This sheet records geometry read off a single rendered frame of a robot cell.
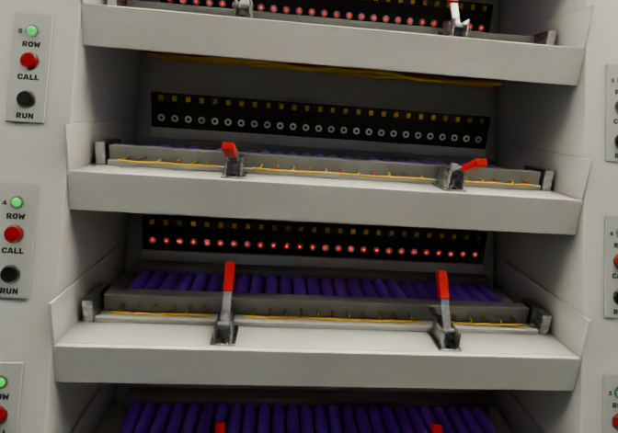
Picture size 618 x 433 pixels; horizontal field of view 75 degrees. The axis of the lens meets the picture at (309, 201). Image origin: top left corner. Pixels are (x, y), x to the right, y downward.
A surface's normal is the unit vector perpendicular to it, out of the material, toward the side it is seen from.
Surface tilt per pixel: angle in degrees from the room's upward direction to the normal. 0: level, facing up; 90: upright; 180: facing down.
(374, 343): 16
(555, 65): 106
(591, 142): 90
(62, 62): 90
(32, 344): 90
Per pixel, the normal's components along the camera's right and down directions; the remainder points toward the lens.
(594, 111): 0.08, -0.05
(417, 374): 0.07, 0.23
